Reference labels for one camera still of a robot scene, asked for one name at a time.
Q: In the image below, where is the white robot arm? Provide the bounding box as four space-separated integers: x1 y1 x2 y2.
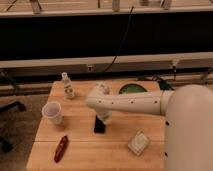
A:
86 84 213 171

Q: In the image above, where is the green bowl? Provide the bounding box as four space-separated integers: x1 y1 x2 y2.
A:
119 83 146 94

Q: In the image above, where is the small clear plastic bottle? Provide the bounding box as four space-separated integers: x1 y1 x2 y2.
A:
62 72 75 99

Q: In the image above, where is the red chili pepper toy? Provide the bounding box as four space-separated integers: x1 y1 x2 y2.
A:
54 136 68 163

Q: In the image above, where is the white plastic cup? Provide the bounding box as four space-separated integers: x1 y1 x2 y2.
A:
41 102 62 125

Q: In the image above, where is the black hanging cable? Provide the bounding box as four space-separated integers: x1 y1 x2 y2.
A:
101 4 135 74

